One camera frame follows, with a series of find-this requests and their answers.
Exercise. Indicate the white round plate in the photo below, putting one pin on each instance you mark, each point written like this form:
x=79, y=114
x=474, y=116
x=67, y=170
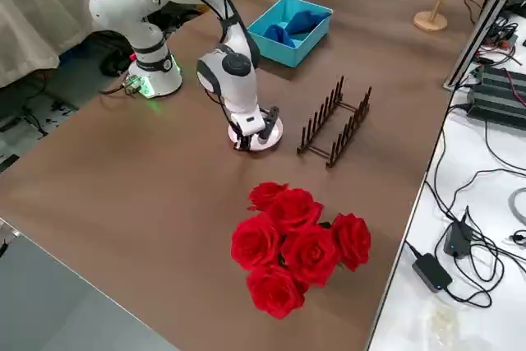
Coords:
x=263, y=147

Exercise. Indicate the aluminium frame post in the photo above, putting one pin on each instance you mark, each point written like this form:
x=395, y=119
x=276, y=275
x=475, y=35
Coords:
x=472, y=38

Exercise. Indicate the cyan plastic box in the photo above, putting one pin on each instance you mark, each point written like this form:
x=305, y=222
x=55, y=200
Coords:
x=279, y=53

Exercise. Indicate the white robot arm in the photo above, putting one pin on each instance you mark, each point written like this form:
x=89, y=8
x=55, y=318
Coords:
x=238, y=92

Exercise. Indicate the black power adapter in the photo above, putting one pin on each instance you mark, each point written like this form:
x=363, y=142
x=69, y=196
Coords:
x=431, y=273

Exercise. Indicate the white side table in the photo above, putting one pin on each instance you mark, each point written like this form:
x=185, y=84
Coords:
x=411, y=326

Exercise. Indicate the beige curtain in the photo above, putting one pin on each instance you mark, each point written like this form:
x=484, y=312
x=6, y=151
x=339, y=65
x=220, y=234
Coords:
x=24, y=18

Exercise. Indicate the dark wooden dish rack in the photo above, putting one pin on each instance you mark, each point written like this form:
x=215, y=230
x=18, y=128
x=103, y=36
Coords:
x=330, y=160

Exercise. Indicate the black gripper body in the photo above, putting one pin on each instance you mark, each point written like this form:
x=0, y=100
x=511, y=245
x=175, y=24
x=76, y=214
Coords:
x=255, y=136

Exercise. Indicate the red rose bouquet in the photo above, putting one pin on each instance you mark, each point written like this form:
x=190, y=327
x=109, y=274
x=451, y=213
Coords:
x=304, y=252

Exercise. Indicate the black ribbed power supply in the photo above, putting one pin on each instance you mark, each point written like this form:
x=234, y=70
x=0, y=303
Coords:
x=497, y=96

